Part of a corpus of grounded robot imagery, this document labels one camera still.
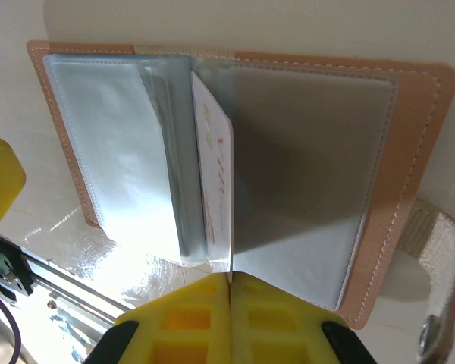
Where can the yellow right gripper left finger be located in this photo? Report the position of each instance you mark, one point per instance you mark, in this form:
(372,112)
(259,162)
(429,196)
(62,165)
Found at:
(189,326)

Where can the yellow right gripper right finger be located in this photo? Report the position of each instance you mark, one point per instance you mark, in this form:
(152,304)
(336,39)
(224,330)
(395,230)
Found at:
(280,326)

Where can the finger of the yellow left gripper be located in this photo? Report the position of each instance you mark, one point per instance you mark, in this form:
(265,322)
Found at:
(2,182)

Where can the white floral card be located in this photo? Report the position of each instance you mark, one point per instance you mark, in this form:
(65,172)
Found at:
(214,170)

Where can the tan leather card holder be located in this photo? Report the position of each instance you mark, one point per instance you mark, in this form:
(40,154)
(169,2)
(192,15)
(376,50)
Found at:
(311,151)

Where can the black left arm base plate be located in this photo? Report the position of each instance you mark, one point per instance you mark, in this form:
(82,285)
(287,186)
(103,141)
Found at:
(7,269)

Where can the long aluminium base rail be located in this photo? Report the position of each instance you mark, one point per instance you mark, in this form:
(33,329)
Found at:
(72,292)

